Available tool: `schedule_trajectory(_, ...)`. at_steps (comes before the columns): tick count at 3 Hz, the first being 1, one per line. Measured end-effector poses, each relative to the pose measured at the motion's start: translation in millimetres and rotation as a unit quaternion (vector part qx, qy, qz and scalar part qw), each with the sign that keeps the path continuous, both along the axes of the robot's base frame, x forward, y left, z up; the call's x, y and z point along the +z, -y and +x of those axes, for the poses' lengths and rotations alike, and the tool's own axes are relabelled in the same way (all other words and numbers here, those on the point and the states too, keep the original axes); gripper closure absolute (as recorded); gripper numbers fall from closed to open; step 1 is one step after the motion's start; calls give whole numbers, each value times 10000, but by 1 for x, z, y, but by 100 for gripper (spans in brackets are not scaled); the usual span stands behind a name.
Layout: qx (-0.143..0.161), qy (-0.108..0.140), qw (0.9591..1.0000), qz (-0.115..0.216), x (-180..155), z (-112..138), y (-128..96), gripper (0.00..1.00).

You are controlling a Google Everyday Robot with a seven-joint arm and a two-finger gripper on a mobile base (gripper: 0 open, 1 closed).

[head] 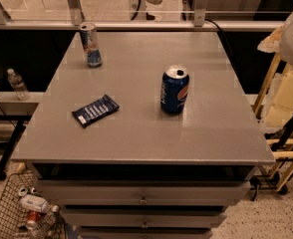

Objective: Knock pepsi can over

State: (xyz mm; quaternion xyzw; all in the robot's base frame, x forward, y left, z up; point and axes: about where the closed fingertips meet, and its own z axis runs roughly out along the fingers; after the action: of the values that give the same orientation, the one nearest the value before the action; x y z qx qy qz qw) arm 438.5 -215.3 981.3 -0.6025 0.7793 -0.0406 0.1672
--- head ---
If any white bottle in basket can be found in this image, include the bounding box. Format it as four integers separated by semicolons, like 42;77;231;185
20;194;50;213

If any clear plastic water bottle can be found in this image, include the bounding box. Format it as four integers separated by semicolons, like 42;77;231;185
7;69;30;101

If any dark blue snack packet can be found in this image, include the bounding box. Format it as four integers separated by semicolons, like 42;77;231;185
72;95;120;128

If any grey side bench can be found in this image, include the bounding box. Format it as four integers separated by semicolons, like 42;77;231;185
0;92;43;180

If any grey drawer cabinet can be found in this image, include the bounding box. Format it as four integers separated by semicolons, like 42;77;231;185
13;32;274;239

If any red bull can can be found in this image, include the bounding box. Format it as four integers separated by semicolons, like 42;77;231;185
79;23;103;68

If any black cable on rail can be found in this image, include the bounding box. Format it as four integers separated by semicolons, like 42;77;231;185
204;18;235;60

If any red can in basket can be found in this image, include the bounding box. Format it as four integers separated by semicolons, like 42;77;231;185
26;211;41;229

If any blue pepsi can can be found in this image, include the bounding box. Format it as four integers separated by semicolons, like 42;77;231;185
160;65;189;115

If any black wire basket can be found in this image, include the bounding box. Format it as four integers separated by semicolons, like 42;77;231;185
0;172;67;239

